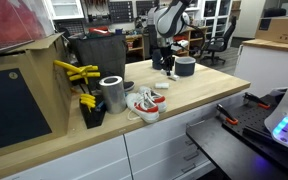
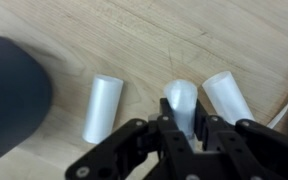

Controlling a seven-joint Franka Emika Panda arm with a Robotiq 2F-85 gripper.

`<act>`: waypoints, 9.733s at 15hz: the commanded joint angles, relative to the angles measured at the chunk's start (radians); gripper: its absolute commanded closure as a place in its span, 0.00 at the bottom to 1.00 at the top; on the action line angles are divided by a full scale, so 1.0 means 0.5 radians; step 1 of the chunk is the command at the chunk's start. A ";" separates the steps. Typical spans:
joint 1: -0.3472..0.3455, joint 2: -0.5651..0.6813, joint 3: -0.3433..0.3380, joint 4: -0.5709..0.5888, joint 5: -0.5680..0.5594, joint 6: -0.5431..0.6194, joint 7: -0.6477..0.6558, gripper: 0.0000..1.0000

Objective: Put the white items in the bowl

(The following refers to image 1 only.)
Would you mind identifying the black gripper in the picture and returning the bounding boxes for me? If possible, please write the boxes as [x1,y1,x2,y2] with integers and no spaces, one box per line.
[157,43,177,77]

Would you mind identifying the dark blue bowl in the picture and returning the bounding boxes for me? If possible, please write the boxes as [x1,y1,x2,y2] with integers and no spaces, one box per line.
[174,56,197,77]

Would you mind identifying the dark blue round container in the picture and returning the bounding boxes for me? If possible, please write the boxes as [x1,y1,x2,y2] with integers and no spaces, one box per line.
[151,49,163,71]

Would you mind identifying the white red sneaker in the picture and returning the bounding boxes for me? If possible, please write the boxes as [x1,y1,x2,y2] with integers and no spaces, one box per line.
[125,92,161,125]
[137,85,168,114]

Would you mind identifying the wooden shelf unit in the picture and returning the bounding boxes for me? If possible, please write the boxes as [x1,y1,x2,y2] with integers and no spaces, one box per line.
[125,25,209,62]

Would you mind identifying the black slip-on shoe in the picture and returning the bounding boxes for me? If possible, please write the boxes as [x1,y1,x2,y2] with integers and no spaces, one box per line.
[123,80,136,93]

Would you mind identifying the black office chair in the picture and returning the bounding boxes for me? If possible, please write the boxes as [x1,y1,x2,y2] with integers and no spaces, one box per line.
[199,15,238,66]

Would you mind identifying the silver metal cylinder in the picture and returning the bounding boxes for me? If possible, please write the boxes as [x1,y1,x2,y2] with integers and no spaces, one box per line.
[98,75,128,115]

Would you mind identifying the black bin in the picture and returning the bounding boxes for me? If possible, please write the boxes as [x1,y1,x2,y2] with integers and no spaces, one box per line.
[68,33,128,91]

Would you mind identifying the black pegboard tool panel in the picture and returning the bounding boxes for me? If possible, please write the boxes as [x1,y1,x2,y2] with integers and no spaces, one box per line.
[108,0,134,24]

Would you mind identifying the glass door cabinet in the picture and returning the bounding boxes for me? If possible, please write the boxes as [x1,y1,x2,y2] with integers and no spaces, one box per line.
[200,0,234,33]

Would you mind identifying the black orange bar clamp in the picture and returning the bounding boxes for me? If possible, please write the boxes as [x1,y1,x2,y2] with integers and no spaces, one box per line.
[216,103,240,126]
[243,92,272,111]

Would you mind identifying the red flat item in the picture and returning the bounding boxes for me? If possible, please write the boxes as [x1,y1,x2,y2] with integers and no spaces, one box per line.
[88,26,112,37]

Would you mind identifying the white drawer workbench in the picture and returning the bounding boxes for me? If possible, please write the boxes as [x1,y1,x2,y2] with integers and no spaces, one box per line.
[0,59,252,180]

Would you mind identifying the small yellow clamp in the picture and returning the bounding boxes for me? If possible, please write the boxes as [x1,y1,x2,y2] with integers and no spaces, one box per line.
[79,93,97,113]

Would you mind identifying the large yellow clamp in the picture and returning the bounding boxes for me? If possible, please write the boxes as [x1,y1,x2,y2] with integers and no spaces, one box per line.
[53,59,102,85]

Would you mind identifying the black tool holder box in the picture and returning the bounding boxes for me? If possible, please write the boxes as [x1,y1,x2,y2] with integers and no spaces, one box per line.
[78,94,107,130]

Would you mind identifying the white side cabinet wooden top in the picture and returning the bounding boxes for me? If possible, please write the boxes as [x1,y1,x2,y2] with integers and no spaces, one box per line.
[233,38,288,98]

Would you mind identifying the black perforated mounting board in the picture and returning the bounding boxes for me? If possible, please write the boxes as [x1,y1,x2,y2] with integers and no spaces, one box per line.
[185,95,288,180]

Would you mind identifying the brown cardboard box black label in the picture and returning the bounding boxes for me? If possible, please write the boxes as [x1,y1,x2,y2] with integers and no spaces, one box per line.
[254,15,288,45]

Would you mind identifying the large cardboard box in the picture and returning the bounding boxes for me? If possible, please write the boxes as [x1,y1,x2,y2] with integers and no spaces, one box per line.
[0,33,74,162]

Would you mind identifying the clear plastic bin red contents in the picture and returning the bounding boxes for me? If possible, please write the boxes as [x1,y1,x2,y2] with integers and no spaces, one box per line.
[0,0,56,55]

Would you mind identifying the white wall cabinet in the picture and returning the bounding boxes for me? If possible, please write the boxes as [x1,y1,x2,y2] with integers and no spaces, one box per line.
[44,0,85,21]

